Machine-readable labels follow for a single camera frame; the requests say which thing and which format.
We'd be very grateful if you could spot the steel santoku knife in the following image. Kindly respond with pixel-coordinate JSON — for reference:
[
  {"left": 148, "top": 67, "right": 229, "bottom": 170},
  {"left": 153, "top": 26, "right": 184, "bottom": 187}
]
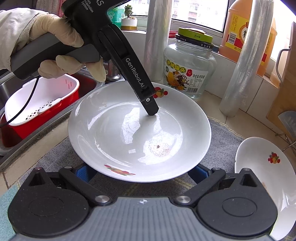
[{"left": 278, "top": 110, "right": 296, "bottom": 140}]

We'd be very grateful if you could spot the white fruit plate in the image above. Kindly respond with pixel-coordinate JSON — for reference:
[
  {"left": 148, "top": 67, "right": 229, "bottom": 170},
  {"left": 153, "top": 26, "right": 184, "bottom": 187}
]
[{"left": 68, "top": 81, "right": 211, "bottom": 183}]

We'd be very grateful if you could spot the right cling film roll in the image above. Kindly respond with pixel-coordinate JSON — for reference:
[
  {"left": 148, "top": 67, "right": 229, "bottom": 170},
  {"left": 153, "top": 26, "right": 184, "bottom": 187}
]
[{"left": 220, "top": 1, "right": 274, "bottom": 117}]

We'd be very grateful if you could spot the cling film roll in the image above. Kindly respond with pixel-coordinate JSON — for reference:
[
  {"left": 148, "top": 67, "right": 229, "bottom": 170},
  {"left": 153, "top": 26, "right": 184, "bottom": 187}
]
[
  {"left": 220, "top": 1, "right": 274, "bottom": 117},
  {"left": 144, "top": 0, "right": 172, "bottom": 82}
]

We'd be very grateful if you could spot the small potted plant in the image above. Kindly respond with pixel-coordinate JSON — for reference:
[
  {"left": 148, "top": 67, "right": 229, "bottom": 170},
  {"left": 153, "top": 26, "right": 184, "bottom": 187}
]
[{"left": 120, "top": 4, "right": 137, "bottom": 31}]

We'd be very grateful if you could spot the glass jar green lid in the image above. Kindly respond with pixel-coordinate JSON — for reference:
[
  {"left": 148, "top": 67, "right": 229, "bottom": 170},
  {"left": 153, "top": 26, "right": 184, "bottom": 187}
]
[{"left": 164, "top": 28, "right": 217, "bottom": 99}]

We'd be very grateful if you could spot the green dish soap bottle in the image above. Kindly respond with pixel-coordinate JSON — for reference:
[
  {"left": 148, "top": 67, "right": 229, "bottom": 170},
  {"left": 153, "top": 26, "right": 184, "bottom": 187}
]
[{"left": 107, "top": 7, "right": 125, "bottom": 28}]

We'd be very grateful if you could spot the wire board stand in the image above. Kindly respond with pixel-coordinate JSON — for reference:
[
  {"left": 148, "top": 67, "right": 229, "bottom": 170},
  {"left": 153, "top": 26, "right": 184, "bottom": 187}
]
[{"left": 275, "top": 133, "right": 296, "bottom": 155}]

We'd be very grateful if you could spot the white stained plate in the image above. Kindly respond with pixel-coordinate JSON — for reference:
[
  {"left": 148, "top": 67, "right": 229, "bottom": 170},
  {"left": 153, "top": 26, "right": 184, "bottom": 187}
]
[{"left": 234, "top": 137, "right": 295, "bottom": 240}]

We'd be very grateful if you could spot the grey blue checked towel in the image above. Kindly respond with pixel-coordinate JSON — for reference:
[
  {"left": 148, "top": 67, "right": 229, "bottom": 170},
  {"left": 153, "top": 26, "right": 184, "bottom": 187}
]
[{"left": 1, "top": 118, "right": 244, "bottom": 240}]

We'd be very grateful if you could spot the left cling film roll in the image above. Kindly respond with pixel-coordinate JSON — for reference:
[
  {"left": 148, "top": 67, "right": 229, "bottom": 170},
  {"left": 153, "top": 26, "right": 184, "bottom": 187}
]
[{"left": 144, "top": 0, "right": 172, "bottom": 82}]

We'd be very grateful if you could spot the bamboo cutting board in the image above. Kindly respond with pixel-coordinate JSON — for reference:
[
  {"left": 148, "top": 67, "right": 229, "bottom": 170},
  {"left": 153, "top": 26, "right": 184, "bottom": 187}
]
[{"left": 265, "top": 29, "right": 296, "bottom": 142}]

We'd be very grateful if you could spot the gloved left hand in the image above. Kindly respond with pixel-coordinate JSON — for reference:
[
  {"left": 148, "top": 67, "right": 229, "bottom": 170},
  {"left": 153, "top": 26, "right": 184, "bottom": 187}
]
[{"left": 1, "top": 8, "right": 106, "bottom": 82}]

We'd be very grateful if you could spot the steel sink faucet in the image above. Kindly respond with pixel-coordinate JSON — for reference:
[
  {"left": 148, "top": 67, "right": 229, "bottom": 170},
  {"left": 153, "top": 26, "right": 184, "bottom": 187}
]
[{"left": 104, "top": 60, "right": 121, "bottom": 82}]

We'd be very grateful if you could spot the red white colander basket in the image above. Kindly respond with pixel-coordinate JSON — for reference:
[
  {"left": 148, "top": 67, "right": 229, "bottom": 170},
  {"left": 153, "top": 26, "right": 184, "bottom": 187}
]
[{"left": 1, "top": 74, "right": 80, "bottom": 153}]

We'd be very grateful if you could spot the orange oil jug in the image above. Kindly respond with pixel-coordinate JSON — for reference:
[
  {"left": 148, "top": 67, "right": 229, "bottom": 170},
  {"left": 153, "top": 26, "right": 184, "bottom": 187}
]
[{"left": 219, "top": 0, "right": 277, "bottom": 77}]

